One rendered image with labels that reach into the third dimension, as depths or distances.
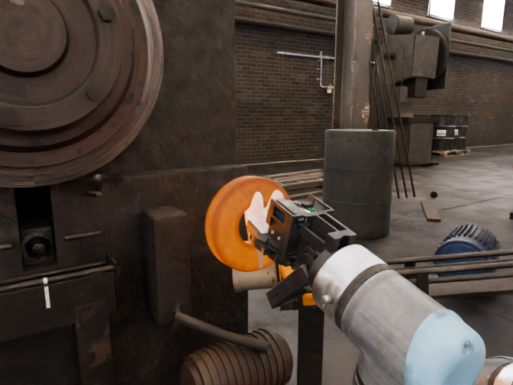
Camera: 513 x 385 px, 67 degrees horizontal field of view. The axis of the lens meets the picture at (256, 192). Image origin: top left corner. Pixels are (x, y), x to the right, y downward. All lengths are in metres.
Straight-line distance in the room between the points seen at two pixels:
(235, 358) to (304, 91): 8.23
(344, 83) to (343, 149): 1.92
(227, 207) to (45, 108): 0.30
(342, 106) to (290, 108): 3.70
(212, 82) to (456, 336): 0.79
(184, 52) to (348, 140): 2.34
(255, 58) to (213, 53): 7.17
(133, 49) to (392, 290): 0.57
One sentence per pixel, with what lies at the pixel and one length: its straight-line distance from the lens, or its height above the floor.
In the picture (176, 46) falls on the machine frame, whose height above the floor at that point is 1.16.
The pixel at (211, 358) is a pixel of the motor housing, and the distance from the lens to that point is 0.84.
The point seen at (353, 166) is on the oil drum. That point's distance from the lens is 3.19.
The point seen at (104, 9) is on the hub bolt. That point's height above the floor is 1.15.
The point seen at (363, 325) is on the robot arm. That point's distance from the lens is 0.42.
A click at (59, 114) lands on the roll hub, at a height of 1.00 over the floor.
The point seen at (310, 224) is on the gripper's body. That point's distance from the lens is 0.51.
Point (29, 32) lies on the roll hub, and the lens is 0.66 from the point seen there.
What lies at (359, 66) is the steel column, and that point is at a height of 1.55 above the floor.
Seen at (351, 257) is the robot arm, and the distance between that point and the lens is 0.45.
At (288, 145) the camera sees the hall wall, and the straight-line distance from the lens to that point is 8.61.
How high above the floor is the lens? 1.00
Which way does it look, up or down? 11 degrees down
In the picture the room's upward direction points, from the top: straight up
